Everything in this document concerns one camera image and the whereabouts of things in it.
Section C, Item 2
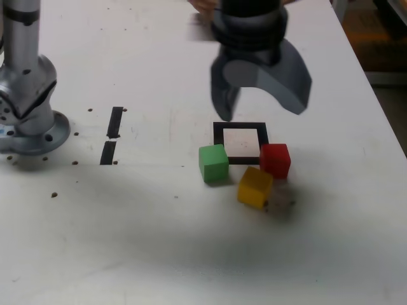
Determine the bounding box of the black tape square outline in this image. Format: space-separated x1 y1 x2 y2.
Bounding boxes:
212 121 270 166

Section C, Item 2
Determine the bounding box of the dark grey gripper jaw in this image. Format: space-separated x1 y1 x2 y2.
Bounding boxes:
209 52 242 123

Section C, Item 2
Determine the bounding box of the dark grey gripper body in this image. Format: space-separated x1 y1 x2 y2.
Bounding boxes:
219 41 284 66

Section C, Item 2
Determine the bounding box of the green cube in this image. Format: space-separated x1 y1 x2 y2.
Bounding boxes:
198 144 230 184

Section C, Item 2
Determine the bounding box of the person's hand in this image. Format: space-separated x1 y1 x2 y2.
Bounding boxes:
189 0 221 15

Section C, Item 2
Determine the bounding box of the grey metal frame bar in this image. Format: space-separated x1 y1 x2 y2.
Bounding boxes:
364 70 407 86

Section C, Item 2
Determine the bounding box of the yellow cube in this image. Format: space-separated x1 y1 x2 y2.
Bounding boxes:
237 166 274 210

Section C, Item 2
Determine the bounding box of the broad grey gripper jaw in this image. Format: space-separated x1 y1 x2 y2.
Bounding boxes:
221 37 314 116

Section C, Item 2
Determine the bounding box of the black tape strip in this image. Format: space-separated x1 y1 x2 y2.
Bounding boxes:
99 106 124 166

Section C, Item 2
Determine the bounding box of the red cube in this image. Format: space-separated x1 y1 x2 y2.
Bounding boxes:
259 143 292 179

